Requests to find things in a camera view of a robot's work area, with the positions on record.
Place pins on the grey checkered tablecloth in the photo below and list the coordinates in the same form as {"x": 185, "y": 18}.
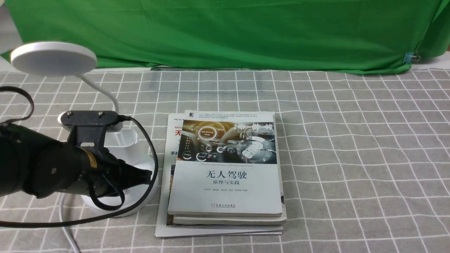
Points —
{"x": 364, "y": 159}

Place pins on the bottom thin magazine book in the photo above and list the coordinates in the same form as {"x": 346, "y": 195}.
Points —
{"x": 163, "y": 230}

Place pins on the green backdrop cloth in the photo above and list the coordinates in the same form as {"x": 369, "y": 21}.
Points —
{"x": 352, "y": 36}

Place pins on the white desk lamp with base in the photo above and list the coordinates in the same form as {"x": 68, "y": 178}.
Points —
{"x": 131, "y": 144}

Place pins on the middle white book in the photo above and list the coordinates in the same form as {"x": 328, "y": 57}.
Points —
{"x": 228, "y": 220}

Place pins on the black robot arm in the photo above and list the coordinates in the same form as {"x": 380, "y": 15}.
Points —
{"x": 40, "y": 166}

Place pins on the top self-driving textbook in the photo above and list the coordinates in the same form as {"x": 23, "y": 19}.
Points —
{"x": 225, "y": 189}

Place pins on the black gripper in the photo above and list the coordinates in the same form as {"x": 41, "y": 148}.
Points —
{"x": 100, "y": 174}

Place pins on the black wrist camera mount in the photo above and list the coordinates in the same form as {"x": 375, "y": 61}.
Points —
{"x": 89, "y": 126}

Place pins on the blue binder clip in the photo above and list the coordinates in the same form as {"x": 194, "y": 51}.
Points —
{"x": 411, "y": 57}

